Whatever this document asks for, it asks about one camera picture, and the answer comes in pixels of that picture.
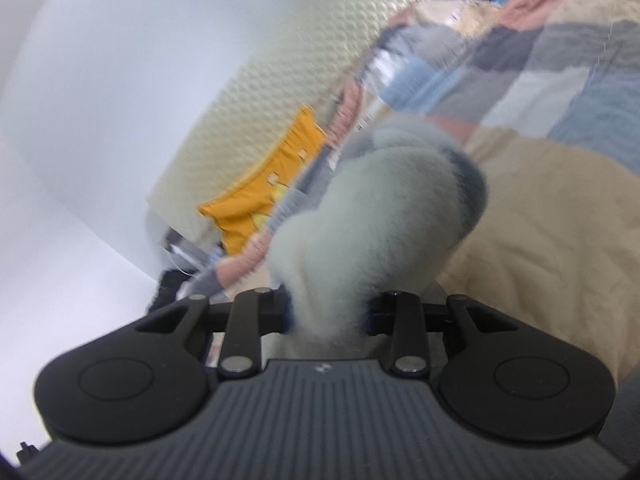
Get white cable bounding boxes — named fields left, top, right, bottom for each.
left=167, top=244, right=202, bottom=277

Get patchwork quilt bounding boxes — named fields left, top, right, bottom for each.
left=190, top=0, right=640, bottom=392

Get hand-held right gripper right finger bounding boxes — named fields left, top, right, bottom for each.
left=362, top=290, right=525, bottom=379

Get cream blue striped sweater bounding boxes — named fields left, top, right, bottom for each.
left=265, top=112, right=489, bottom=359

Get yellow crown print pillow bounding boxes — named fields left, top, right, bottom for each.
left=197, top=105, right=331, bottom=257

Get cream quilted headboard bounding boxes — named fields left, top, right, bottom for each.
left=145, top=0, right=447, bottom=247

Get black crumpled clothes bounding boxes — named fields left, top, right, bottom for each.
left=147, top=269, right=194, bottom=314

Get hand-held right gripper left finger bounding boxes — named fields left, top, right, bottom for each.
left=135, top=287, right=297, bottom=380

